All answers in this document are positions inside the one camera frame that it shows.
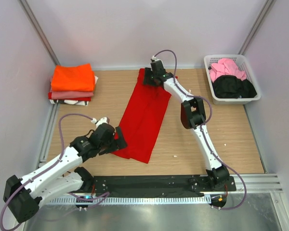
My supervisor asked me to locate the slotted white cable duct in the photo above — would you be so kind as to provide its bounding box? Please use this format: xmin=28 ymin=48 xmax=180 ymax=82
xmin=48 ymin=195 xmax=211 ymax=205

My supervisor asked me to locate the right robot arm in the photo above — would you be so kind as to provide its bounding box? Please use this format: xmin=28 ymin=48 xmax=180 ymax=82
xmin=144 ymin=57 xmax=230 ymax=191

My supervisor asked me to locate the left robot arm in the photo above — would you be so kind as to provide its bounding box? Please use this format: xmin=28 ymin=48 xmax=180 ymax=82
xmin=3 ymin=123 xmax=127 ymax=223

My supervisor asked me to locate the white plastic laundry basket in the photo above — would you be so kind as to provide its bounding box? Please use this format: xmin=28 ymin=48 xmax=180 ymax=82
xmin=203 ymin=54 xmax=261 ymax=105

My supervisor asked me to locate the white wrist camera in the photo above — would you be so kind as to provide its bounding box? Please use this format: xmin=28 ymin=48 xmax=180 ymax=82
xmin=91 ymin=117 xmax=109 ymax=128
xmin=150 ymin=55 xmax=158 ymax=62

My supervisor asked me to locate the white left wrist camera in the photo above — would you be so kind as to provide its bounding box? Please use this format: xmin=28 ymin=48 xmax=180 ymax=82
xmin=91 ymin=117 xmax=109 ymax=128

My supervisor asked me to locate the black t shirt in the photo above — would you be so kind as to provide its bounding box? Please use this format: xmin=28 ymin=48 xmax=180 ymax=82
xmin=212 ymin=75 xmax=257 ymax=99

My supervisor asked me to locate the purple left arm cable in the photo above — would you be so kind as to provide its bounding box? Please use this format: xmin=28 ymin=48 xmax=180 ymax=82
xmin=0 ymin=113 xmax=111 ymax=230

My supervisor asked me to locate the aluminium rail frame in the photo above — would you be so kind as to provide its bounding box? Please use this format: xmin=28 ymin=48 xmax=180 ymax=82
xmin=39 ymin=103 xmax=281 ymax=193

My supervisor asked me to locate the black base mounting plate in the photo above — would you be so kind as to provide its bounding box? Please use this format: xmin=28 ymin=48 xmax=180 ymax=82
xmin=69 ymin=173 xmax=237 ymax=194

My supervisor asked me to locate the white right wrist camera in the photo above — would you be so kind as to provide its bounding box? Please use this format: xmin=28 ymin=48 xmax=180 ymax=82
xmin=150 ymin=55 xmax=158 ymax=62

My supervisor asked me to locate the folded red white t shirt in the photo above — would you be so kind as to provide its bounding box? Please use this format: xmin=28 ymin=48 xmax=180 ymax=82
xmin=47 ymin=76 xmax=99 ymax=106

